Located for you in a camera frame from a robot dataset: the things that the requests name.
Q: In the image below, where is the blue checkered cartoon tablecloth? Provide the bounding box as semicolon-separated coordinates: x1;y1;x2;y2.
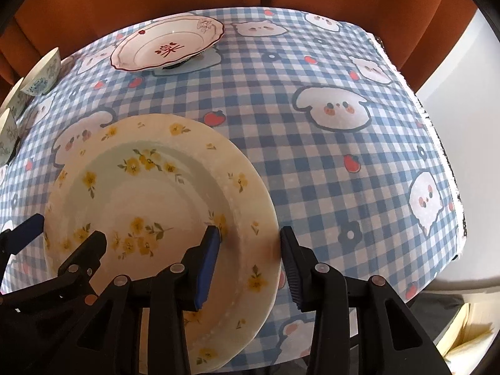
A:
0;6;465;375

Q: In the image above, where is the cardboard box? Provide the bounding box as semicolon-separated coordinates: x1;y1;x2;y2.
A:
435;302;498;366

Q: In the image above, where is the orange curtain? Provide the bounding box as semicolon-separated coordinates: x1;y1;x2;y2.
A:
0;0;479;104

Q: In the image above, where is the yellow floral plate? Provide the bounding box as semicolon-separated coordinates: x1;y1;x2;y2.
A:
43;113;282;375

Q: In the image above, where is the white blue floral bowl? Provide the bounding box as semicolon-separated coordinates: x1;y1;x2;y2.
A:
0;107;19;167
19;47;62;96
0;78;30;120

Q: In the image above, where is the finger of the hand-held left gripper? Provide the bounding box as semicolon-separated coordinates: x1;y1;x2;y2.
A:
0;214;45;272
58;230;108;293

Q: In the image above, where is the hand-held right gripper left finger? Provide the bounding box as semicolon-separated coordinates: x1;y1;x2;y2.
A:
76;225;221;375

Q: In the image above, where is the red rimmed floral plate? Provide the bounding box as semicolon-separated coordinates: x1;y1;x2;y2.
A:
110;13;226;73

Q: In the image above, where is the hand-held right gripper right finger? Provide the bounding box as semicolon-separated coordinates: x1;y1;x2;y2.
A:
280;227;446;375

